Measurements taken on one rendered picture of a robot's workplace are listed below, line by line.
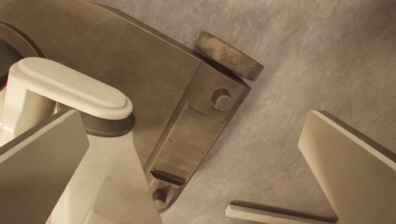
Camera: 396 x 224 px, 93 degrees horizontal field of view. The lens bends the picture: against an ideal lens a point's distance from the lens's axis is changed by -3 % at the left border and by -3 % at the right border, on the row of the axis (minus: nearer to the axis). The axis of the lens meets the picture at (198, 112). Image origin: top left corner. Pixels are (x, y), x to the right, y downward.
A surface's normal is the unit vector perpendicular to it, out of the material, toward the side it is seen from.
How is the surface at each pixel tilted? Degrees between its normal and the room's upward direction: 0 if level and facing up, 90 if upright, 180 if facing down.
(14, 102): 0
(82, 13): 0
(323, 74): 0
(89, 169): 90
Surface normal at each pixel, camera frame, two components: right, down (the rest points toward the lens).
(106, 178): 0.48, -0.81
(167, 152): 0.10, 0.43
